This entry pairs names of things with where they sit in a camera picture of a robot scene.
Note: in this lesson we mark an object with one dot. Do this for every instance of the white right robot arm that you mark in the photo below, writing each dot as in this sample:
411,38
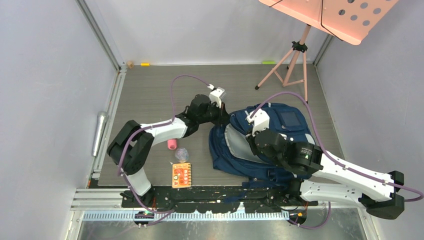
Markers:
319,178

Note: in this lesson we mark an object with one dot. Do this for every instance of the pink highlighter marker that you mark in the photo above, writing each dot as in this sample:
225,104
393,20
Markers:
172,144

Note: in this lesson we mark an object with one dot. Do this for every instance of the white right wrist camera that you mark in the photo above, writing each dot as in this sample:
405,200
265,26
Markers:
259,120

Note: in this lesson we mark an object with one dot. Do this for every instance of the silver metal cylinder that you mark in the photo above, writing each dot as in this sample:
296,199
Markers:
102,119

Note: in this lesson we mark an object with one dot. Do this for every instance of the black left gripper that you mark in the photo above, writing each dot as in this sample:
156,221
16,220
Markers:
221,115

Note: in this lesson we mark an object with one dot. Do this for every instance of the yellow marker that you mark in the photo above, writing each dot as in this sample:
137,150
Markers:
145,64

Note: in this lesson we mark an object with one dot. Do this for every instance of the small wooden block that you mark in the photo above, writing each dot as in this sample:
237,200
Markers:
130,64

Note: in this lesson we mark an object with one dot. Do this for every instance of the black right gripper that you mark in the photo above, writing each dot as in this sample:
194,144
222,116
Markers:
249,138

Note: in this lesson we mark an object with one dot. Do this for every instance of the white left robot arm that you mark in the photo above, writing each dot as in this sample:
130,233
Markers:
130,148

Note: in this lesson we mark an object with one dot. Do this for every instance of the pink music stand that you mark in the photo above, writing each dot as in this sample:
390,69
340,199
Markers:
347,20

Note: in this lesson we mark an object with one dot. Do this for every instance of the orange spiral notepad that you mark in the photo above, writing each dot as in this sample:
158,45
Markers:
181,175

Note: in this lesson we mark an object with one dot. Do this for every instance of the navy blue backpack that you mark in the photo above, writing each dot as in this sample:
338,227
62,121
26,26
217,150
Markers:
231,153

